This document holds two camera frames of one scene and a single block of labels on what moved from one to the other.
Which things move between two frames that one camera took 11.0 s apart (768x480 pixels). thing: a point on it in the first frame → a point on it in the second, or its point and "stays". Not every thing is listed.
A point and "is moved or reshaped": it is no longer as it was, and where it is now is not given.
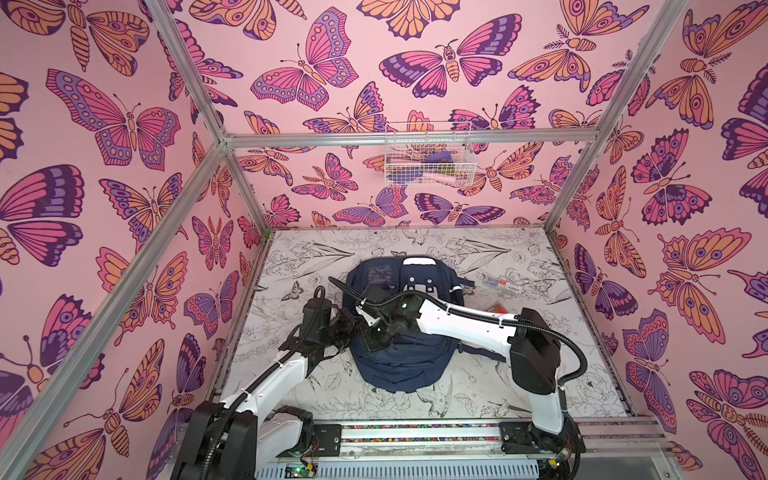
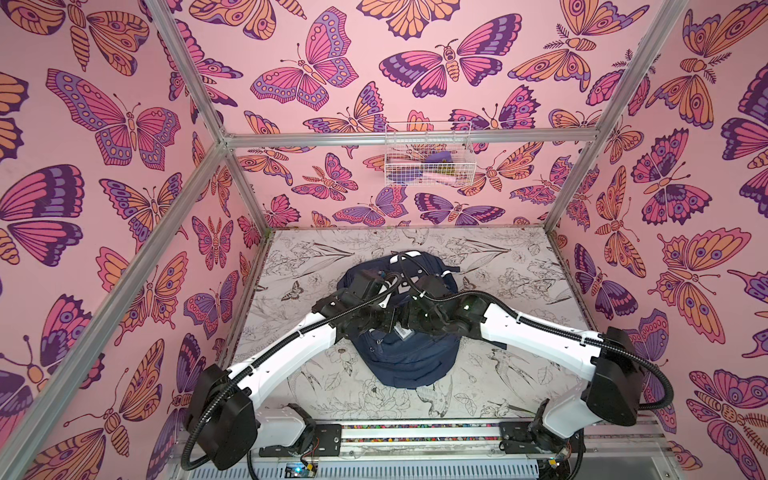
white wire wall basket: x=429 y=154 stays
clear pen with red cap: x=496 y=282 is moved or reshaped
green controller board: x=308 y=471 stays
